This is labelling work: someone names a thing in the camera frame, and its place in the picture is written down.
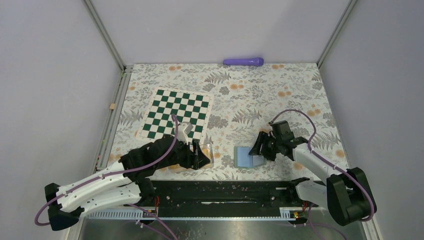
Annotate floral tablecloth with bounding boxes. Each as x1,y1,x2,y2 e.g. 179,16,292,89
108,63,349,181

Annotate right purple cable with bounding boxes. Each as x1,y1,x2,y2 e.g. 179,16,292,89
269,109,376,222

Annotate orange card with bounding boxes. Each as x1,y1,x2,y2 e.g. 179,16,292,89
202,148,211,159

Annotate clear plastic card box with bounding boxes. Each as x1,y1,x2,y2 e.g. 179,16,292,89
159,143,214,173

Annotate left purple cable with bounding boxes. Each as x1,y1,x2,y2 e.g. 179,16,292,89
34,114,180,227

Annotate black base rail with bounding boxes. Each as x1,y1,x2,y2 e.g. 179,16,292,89
123,178,352,220

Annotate green leather card holder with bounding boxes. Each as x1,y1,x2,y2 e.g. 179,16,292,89
234,146,266,169

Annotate green white chessboard mat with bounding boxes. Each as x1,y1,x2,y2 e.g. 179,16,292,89
135,87,214,143

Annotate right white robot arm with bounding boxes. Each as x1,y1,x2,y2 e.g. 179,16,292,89
248,120,377,226

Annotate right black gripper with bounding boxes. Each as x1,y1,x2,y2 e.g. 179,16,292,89
248,130,282,162

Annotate purple cylinder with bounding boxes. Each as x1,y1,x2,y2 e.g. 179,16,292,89
222,57,264,67

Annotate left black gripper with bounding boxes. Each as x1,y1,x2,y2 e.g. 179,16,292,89
156,136,210,170

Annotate purple cable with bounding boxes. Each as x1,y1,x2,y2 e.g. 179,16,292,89
269,109,376,222
34,114,180,227

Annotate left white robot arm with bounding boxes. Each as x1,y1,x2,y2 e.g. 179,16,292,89
44,134,211,231

